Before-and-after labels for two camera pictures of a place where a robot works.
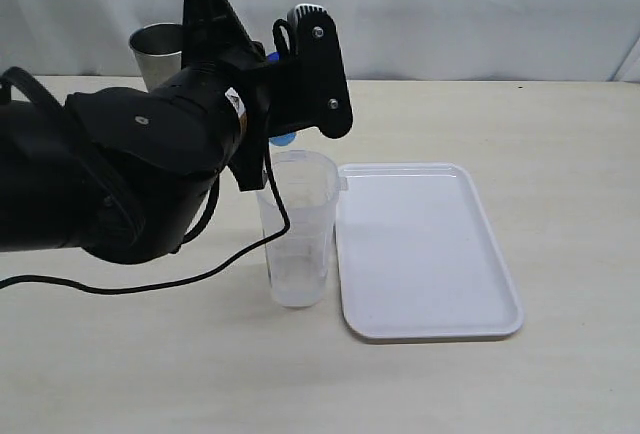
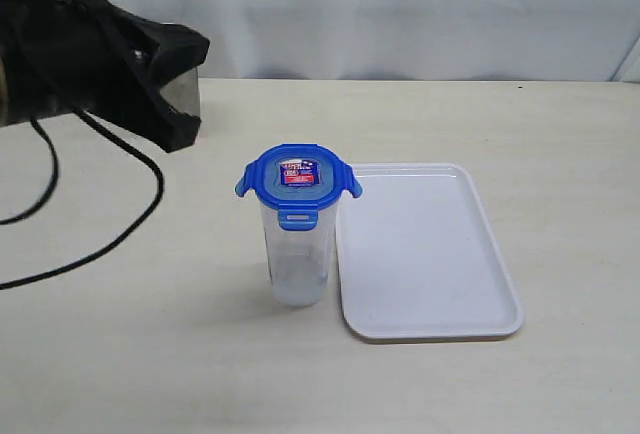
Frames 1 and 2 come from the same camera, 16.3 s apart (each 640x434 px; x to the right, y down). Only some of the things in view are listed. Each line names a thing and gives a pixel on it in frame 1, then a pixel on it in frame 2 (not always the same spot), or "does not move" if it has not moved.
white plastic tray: (418, 259) does not move
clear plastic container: (300, 256) does not move
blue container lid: (287, 140) to (298, 179)
